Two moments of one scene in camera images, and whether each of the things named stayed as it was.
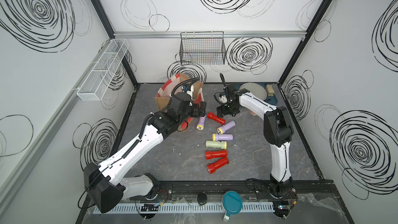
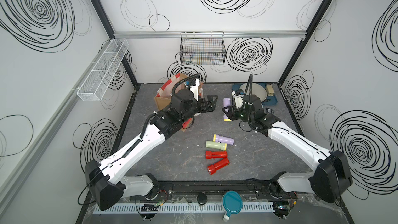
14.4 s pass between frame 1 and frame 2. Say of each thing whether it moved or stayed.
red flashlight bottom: stayed
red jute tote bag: stayed
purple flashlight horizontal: moved
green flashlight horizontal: stayed
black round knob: stayed
